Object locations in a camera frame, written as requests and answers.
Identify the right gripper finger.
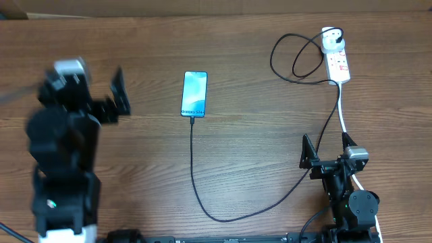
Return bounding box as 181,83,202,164
342,132,357,159
299,134,320,169

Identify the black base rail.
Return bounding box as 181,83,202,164
96,229,381,243

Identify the black charger cable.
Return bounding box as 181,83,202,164
189,27,346,223

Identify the white power strip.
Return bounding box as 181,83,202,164
321,27,350,84

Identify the Galaxy smartphone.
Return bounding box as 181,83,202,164
180,71,208,117

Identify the white charger adapter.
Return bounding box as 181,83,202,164
321,28,345,54

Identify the white power strip cord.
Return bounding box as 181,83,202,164
336,82,384,243

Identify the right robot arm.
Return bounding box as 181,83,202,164
298,132,381,242

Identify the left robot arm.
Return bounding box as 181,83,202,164
26,68,131,242

